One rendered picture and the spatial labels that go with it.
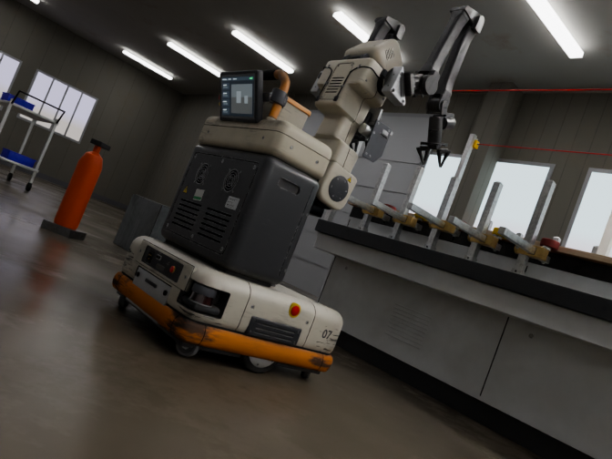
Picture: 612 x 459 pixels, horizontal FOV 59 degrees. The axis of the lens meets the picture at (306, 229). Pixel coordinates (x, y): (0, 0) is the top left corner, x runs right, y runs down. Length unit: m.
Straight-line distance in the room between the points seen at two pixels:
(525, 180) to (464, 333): 4.10
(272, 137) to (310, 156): 0.15
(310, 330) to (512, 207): 5.02
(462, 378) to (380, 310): 0.65
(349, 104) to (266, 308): 0.88
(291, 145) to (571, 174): 5.12
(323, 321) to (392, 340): 1.19
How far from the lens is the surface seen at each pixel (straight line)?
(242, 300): 1.72
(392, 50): 2.31
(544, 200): 2.63
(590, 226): 6.30
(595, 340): 2.41
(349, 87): 2.18
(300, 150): 1.79
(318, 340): 1.98
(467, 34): 2.45
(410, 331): 3.05
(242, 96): 1.93
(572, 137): 6.82
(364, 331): 3.25
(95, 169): 3.81
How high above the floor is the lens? 0.40
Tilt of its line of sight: 3 degrees up
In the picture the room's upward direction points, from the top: 21 degrees clockwise
